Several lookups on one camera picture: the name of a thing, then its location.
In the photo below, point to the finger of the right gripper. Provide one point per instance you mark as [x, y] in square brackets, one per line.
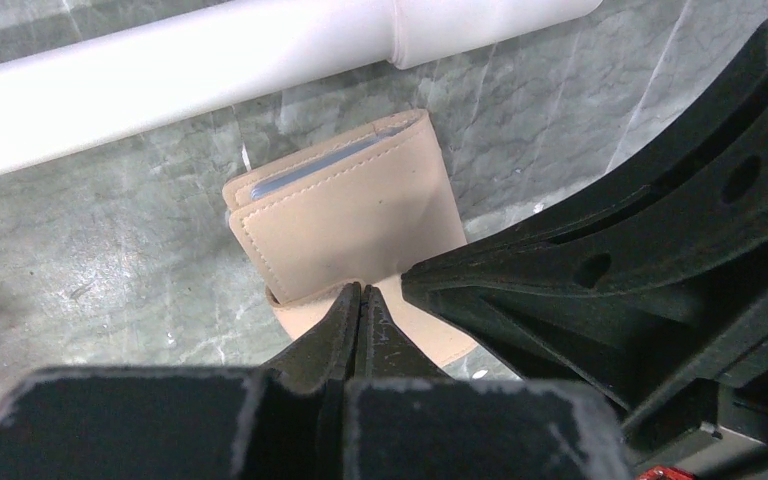
[651, 279]

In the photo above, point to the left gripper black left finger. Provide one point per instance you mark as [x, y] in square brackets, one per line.
[282, 420]

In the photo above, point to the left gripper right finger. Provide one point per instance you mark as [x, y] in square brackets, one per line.
[424, 428]

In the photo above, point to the white PVC pipe frame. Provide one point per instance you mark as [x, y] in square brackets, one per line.
[77, 97]

